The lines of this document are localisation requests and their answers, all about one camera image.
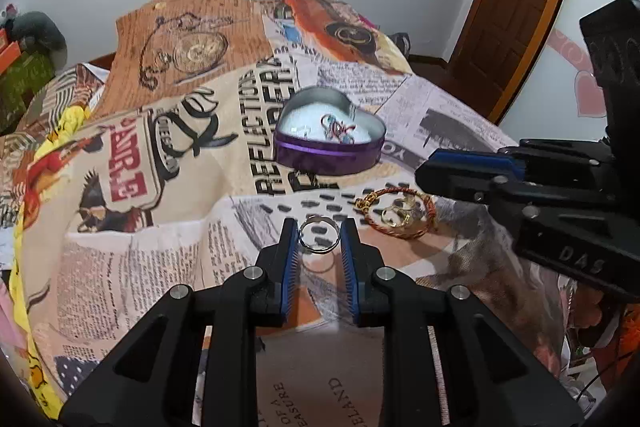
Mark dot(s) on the orange box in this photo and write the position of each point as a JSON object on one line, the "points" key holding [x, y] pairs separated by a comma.
{"points": [[9, 52]]}

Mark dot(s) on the grey plush toy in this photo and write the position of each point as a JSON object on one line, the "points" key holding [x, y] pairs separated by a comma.
{"points": [[37, 32]]}

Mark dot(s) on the purple heart-shaped tin box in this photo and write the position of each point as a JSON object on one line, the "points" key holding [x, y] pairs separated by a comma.
{"points": [[320, 152]]}

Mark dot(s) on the red and gold bangle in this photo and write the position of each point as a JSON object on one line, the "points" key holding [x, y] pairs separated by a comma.
{"points": [[400, 234]]}

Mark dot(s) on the tangled colourful jewelry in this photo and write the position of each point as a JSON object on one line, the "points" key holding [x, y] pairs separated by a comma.
{"points": [[339, 127]]}

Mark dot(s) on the printed blanket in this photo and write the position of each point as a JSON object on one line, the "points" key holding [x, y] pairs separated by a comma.
{"points": [[200, 167]]}

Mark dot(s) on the yellow cloth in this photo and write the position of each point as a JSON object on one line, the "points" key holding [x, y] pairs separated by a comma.
{"points": [[30, 297]]}

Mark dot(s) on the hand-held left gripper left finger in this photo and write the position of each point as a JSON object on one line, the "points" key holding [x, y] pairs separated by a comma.
{"points": [[289, 257]]}

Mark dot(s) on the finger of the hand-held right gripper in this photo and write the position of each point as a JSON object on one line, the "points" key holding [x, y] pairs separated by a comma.
{"points": [[480, 161], [465, 184]]}

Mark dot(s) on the pink heart wall sticker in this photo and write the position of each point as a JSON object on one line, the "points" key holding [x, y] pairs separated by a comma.
{"points": [[587, 92]]}

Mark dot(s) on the green patterned bag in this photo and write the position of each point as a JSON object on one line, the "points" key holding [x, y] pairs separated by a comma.
{"points": [[22, 87]]}

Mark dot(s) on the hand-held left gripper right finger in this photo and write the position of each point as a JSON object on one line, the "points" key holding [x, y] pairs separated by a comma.
{"points": [[349, 259]]}

